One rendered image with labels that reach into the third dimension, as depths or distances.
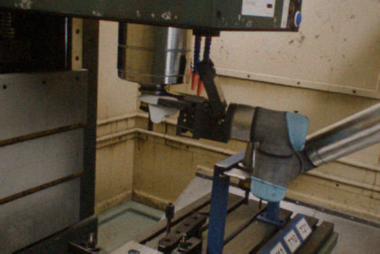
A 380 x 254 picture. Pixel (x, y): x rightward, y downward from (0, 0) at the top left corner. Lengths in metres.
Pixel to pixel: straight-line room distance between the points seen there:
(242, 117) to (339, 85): 0.97
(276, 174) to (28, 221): 0.80
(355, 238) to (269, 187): 0.99
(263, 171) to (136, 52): 0.36
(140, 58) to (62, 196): 0.71
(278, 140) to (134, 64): 0.33
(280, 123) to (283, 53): 1.02
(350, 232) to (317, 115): 0.47
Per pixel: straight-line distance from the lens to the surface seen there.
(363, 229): 1.97
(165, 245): 1.36
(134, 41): 0.95
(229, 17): 0.86
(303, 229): 1.63
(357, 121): 1.03
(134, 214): 2.43
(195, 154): 2.21
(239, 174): 1.21
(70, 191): 1.56
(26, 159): 1.39
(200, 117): 0.97
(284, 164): 0.97
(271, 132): 0.94
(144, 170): 2.42
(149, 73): 0.95
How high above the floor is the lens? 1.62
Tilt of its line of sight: 14 degrees down
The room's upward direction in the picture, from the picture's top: 4 degrees clockwise
